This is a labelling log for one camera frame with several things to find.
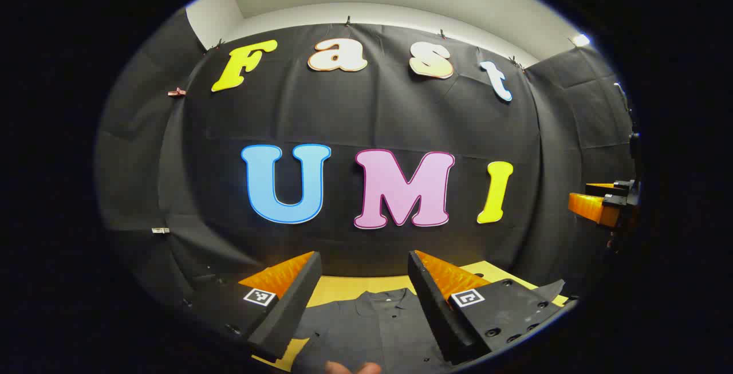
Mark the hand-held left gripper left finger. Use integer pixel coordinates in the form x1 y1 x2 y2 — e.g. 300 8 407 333
183 251 322 362

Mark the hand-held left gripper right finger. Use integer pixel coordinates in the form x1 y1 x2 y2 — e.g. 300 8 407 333
408 250 579 366

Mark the dark grey shirt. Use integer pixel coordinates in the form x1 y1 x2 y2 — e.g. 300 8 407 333
291 288 453 374

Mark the black backdrop cloth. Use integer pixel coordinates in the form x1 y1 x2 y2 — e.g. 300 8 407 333
94 7 639 306

